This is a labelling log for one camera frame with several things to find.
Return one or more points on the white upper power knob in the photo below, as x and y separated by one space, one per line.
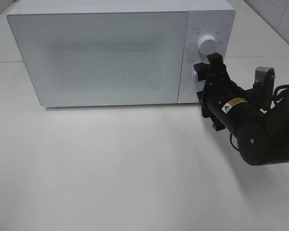
207 44

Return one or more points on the white timer knob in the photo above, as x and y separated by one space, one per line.
195 76

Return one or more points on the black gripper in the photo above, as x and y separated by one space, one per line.
218 91

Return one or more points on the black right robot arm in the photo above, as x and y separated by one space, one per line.
258 117

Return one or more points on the white microwave oven body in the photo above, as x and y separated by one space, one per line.
204 17

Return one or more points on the white microwave door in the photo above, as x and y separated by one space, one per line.
102 59

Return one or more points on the round door release button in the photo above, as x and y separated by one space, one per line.
193 96

